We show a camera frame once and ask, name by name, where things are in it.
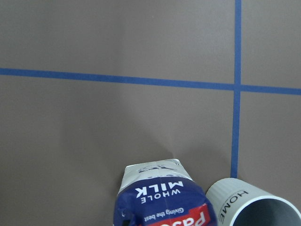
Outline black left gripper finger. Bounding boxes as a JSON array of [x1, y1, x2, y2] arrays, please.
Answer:
[[122, 220, 131, 226]]

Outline blue white milk carton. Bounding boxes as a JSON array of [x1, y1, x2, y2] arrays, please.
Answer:
[[113, 159, 217, 226]]

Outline white mug grey inside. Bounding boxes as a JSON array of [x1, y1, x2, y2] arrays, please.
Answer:
[[206, 178, 301, 226]]

